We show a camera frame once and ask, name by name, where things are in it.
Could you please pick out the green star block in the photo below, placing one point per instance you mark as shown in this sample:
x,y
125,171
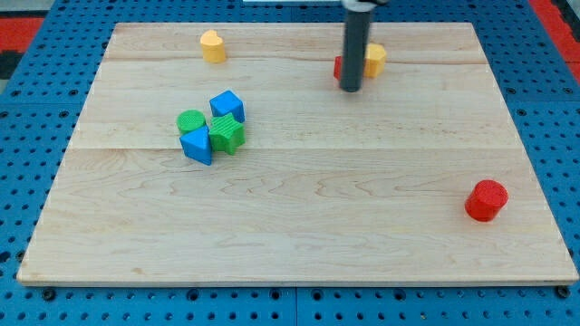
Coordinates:
x,y
226,134

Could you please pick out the red star block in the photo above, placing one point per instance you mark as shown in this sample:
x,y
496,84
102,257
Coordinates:
x,y
337,67

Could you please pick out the yellow hexagon block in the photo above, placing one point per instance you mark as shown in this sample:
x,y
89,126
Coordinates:
x,y
375,59

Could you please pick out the light wooden board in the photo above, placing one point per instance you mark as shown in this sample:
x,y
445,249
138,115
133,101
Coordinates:
x,y
330,189

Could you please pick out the blue cube block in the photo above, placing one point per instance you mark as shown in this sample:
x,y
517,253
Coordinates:
x,y
228,102

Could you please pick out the blue triangle block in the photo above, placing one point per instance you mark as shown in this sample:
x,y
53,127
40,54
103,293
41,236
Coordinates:
x,y
196,145

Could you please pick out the green cylinder block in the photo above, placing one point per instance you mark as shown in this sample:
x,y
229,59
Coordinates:
x,y
190,120

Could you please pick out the yellow heart block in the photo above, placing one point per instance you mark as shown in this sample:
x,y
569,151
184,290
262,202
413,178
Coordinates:
x,y
213,47

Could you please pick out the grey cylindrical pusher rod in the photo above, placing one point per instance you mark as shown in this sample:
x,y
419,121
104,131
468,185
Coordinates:
x,y
358,16

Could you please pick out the red cylinder block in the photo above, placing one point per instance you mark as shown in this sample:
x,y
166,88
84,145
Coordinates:
x,y
486,200

